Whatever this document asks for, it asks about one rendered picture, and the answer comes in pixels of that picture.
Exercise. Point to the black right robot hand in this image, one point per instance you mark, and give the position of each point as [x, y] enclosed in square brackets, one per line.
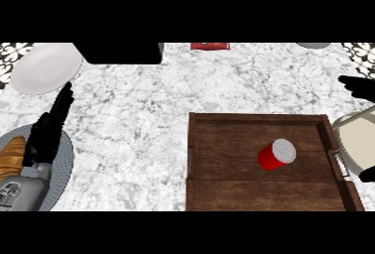
[360, 87]

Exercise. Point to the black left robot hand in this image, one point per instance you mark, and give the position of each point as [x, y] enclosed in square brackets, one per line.
[46, 132]

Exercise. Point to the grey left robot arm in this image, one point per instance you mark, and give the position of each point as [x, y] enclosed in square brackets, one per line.
[20, 195]

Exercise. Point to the red can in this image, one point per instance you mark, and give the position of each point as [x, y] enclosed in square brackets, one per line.
[270, 158]

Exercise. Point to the brown wooden tray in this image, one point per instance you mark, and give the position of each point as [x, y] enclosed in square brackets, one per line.
[229, 165]

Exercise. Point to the black white patterned placemat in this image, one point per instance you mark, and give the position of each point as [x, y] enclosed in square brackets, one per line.
[361, 56]
[10, 53]

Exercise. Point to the golden brown bread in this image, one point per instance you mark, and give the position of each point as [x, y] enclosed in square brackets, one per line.
[10, 155]

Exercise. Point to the grey round plate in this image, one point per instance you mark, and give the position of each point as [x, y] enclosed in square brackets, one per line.
[60, 165]

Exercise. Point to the grey round object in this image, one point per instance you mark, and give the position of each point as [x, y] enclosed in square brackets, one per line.
[313, 45]

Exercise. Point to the white oval plate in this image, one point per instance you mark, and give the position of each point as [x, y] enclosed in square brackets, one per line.
[43, 69]

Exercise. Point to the black appliance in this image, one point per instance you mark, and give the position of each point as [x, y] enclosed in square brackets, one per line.
[121, 53]

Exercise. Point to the red box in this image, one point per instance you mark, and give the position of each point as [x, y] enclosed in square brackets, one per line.
[209, 46]

